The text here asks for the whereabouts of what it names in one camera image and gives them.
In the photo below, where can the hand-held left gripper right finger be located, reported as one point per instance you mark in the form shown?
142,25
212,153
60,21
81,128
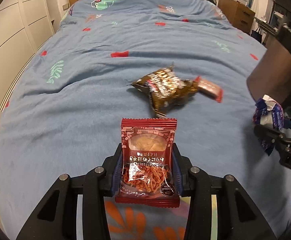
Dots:
177,172

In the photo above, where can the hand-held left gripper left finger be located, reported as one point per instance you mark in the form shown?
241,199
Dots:
116,180

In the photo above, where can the blue and white snack packet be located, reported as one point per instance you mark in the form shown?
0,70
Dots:
270,116

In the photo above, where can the dark red meat floss packet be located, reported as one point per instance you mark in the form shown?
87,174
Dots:
148,155

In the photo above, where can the black and steel kettle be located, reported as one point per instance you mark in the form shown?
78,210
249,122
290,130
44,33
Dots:
278,65

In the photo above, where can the small pink snack packet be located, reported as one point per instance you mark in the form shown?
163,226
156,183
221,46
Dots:
209,87

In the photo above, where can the brown snack packet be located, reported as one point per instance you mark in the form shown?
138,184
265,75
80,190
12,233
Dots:
163,87

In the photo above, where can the dark blue shopping bag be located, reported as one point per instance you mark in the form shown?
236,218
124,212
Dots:
256,35

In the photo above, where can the cluttered desk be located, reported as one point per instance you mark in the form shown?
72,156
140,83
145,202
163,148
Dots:
268,22

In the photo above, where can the wooden dresser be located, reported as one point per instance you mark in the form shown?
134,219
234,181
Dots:
235,15

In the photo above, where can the white vent grille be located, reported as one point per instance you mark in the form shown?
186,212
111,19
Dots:
13,82

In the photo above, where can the white wardrobe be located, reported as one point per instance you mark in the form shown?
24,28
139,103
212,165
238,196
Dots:
10,30

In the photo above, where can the wall socket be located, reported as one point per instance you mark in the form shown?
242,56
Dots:
65,6

